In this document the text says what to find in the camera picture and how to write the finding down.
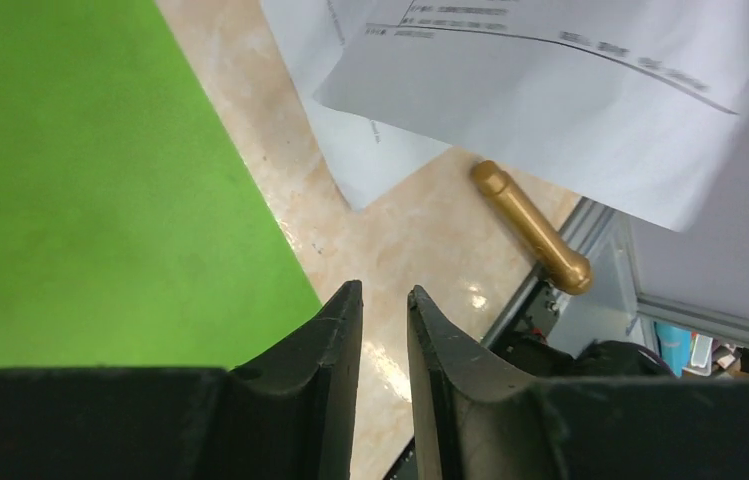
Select white paper files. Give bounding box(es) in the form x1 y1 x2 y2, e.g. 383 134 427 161
261 1 749 231

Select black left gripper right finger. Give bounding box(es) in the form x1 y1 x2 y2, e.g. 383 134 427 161
407 287 749 479

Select wooden rolling pin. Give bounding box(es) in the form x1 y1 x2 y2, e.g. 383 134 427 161
469 160 593 295

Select green plastic folder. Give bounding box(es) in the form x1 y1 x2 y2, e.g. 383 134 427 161
0 1 320 367

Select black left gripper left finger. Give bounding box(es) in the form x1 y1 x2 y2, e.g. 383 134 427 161
0 280 363 479

